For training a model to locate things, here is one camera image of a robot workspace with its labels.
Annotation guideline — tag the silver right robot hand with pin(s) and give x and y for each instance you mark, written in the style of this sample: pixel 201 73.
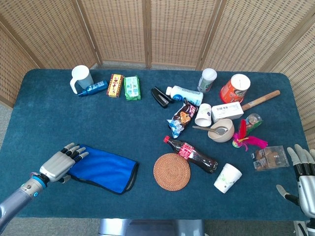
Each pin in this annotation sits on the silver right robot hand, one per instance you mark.
pixel 307 189

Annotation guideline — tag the clear plastic pastry box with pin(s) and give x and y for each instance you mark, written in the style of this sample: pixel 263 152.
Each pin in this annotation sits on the clear plastic pastry box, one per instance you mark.
pixel 269 158

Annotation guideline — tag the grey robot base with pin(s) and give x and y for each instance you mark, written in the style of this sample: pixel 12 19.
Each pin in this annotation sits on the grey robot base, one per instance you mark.
pixel 147 228

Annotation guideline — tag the cola bottle red label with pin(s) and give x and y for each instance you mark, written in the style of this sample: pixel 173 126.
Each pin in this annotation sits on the cola bottle red label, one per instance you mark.
pixel 197 156

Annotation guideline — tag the white carton box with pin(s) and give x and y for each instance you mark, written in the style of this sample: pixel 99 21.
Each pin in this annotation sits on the white carton box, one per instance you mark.
pixel 226 110

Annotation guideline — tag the white black machine part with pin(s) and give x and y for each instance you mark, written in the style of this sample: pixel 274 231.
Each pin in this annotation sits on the white black machine part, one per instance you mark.
pixel 305 228

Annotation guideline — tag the brown blue snack bag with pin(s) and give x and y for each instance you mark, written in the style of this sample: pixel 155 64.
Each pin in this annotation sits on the brown blue snack bag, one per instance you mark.
pixel 182 118

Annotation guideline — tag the white green lidded canister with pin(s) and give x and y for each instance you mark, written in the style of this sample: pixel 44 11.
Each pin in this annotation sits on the white green lidded canister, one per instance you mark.
pixel 206 81

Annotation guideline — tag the blue spray bottle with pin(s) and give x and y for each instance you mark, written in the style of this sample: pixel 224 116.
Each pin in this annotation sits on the blue spray bottle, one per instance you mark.
pixel 94 87

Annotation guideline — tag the red yellow carton box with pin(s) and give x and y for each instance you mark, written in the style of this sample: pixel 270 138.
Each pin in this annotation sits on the red yellow carton box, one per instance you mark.
pixel 115 85

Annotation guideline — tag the green wet wipes pack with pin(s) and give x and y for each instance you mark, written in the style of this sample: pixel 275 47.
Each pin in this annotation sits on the green wet wipes pack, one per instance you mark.
pixel 132 88

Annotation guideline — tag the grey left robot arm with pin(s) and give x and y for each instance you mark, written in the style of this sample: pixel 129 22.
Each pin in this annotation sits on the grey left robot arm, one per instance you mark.
pixel 19 199

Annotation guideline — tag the blue carpet table cover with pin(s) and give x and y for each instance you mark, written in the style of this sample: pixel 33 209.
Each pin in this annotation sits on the blue carpet table cover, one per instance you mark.
pixel 49 123

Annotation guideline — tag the black stapler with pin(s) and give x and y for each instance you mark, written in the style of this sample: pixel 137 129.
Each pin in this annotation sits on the black stapler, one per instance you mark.
pixel 160 97

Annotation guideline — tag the beige bowl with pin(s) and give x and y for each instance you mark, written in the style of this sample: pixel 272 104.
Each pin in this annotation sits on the beige bowl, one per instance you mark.
pixel 220 138

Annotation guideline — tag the clear plastic jar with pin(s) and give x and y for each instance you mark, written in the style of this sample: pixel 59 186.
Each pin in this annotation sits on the clear plastic jar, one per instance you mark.
pixel 253 120

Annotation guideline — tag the small white paper cup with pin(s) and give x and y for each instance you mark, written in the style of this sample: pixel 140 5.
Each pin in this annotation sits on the small white paper cup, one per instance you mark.
pixel 203 115

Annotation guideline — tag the wicker folding screen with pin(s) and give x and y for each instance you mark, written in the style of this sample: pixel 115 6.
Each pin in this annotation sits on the wicker folding screen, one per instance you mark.
pixel 118 29

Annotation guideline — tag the grey and blue cloth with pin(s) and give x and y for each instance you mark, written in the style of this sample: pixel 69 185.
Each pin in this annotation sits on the grey and blue cloth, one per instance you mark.
pixel 108 169

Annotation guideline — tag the round rattan coaster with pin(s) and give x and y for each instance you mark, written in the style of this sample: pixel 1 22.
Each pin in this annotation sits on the round rattan coaster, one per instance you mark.
pixel 172 172

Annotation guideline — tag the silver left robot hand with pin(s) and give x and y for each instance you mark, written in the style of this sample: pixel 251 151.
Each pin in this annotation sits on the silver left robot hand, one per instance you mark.
pixel 57 164

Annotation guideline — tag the orange instant noodle cup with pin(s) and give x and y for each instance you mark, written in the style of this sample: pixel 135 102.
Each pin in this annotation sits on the orange instant noodle cup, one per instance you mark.
pixel 233 91

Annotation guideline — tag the white bottle blue label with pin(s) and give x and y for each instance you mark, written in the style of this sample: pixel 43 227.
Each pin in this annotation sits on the white bottle blue label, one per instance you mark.
pixel 187 94

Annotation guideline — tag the pink feather shuttlecock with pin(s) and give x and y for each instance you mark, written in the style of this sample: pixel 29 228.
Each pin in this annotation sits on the pink feather shuttlecock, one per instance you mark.
pixel 253 141

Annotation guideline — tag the large white paper cup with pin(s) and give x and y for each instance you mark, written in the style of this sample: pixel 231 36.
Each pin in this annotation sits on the large white paper cup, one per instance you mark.
pixel 227 178

